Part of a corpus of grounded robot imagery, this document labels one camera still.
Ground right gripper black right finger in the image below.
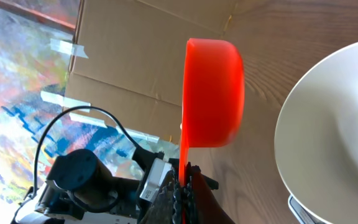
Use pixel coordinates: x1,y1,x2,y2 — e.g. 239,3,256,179
183,163,234,224

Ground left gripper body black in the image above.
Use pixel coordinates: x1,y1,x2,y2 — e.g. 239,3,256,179
132,146,220,218

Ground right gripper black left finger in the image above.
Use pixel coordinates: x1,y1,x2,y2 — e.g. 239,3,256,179
141,169,182,224

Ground red plastic measuring scoop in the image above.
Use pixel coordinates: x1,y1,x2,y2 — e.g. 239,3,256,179
178,38,245,186

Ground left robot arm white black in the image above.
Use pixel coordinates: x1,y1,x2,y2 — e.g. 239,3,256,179
12,146,232,224

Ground white digital kitchen scale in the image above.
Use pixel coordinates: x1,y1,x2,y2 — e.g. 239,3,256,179
288,195,324,224

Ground white ceramic bowl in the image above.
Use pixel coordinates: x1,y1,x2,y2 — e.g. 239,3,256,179
274,42,358,223

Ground cardboard box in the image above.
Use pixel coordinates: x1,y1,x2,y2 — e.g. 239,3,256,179
65,0,236,143

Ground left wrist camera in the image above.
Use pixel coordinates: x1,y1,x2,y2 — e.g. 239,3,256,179
140,158,172,202

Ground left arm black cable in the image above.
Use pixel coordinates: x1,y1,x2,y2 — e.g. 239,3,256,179
31,105,142,200

